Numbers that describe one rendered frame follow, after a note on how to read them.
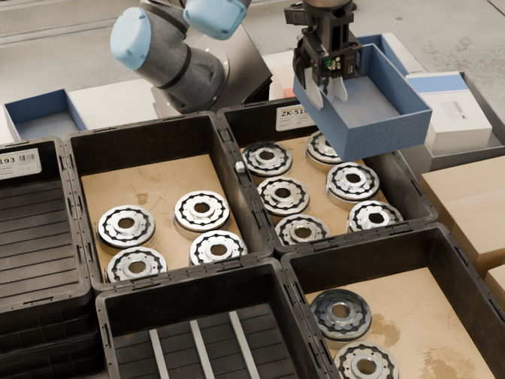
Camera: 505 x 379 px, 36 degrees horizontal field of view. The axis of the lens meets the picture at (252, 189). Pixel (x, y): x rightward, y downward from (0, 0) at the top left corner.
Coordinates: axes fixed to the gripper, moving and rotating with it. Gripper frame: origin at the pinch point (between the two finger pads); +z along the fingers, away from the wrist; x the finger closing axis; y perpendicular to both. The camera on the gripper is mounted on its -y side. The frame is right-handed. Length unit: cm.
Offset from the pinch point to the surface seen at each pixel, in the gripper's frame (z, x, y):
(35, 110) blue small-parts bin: 36, -46, -63
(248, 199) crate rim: 18.4, -13.4, -0.2
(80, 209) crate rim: 17.4, -41.5, -8.0
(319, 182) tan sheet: 30.0, 4.4, -10.3
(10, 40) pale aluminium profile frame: 95, -54, -192
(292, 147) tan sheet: 29.9, 3.1, -22.0
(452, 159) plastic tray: 31.9, 32.7, -8.0
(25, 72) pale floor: 109, -52, -188
